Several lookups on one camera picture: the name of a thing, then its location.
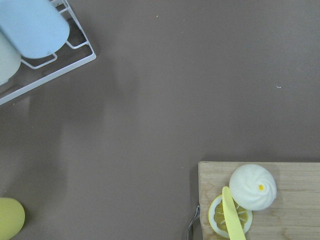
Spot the wooden cutting board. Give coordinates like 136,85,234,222
198,161,320,240

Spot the white toy bun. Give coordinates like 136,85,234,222
229,164,277,211

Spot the cup rack with cups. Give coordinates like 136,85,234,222
0,0,96,105

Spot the lemon slice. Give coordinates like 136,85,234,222
208,194,253,239

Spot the yellow cup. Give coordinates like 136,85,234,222
0,197,25,240

